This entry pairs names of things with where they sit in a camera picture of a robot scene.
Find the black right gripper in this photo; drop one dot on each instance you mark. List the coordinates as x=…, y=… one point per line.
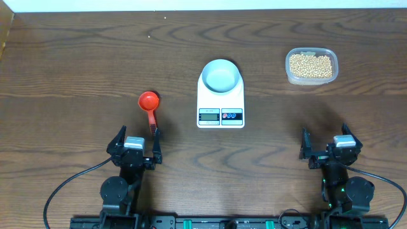
x=306, y=152

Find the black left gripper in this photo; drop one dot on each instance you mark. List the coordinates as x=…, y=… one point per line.
x=149, y=163

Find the red plastic measuring scoop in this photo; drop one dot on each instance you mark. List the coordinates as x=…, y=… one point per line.
x=149, y=101

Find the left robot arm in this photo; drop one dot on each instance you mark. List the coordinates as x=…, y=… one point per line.
x=120, y=193

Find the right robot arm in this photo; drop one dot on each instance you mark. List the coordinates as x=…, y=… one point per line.
x=348, y=197

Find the white digital kitchen scale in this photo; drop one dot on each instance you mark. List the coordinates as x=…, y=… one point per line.
x=220, y=110

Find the light grey bowl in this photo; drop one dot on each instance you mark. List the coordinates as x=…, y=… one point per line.
x=220, y=76

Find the clear plastic container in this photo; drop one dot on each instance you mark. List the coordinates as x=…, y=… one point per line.
x=313, y=52

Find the pile of soybeans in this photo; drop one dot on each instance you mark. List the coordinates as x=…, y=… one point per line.
x=307, y=66

